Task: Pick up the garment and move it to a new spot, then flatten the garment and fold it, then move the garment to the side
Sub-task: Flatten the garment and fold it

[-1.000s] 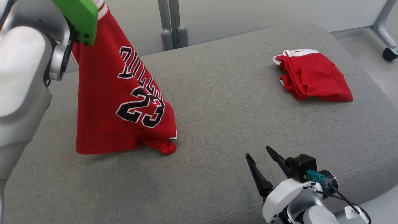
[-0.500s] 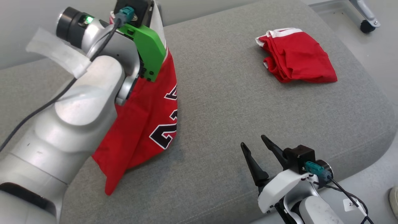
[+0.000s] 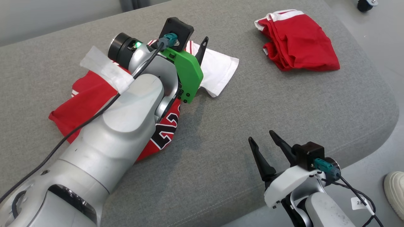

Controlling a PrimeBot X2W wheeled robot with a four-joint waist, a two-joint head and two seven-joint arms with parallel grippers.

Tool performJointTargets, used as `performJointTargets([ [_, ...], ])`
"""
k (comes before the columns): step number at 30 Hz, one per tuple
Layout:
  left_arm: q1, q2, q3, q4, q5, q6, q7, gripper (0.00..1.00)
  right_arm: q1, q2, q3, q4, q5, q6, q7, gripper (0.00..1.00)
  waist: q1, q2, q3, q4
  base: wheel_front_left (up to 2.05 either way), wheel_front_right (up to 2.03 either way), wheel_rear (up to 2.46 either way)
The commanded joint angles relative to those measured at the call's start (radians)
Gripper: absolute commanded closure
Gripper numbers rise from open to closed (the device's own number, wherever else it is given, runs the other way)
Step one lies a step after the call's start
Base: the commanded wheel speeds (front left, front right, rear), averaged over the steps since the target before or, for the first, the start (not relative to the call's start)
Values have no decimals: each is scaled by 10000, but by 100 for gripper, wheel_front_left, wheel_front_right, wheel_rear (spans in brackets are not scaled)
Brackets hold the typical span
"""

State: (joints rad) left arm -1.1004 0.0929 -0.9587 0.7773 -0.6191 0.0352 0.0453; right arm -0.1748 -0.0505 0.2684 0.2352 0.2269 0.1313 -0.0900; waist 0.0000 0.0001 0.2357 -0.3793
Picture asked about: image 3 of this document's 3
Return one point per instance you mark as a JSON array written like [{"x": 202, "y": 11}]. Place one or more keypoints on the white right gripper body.
[{"x": 290, "y": 186}]

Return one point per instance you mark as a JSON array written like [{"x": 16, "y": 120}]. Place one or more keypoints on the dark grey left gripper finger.
[{"x": 202, "y": 50}]

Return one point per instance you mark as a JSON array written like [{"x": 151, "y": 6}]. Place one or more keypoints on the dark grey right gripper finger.
[
  {"x": 284, "y": 148},
  {"x": 262, "y": 160}
]

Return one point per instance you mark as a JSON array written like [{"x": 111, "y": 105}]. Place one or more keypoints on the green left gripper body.
[{"x": 187, "y": 72}]

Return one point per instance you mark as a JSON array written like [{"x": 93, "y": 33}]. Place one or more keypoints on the red Bulls jersey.
[{"x": 217, "y": 69}]

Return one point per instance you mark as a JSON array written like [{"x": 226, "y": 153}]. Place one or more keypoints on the red Bulls shorts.
[{"x": 300, "y": 44}]

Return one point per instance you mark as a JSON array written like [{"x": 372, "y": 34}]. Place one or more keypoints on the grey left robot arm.
[{"x": 104, "y": 142}]

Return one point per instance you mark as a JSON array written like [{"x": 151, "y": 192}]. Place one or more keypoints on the grey fabric sofa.
[{"x": 252, "y": 104}]

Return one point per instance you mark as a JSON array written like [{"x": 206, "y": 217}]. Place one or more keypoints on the white tape strip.
[{"x": 107, "y": 69}]

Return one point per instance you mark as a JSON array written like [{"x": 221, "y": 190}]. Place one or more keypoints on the white shoe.
[{"x": 396, "y": 194}]

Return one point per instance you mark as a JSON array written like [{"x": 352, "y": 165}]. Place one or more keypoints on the black chair castor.
[{"x": 366, "y": 4}]

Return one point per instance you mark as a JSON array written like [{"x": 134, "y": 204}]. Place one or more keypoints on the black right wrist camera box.
[{"x": 309, "y": 156}]

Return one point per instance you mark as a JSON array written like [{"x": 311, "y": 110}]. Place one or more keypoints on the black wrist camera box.
[
  {"x": 176, "y": 33},
  {"x": 309, "y": 156}
]

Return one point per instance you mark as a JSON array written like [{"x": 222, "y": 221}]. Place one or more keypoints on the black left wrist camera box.
[{"x": 176, "y": 33}]

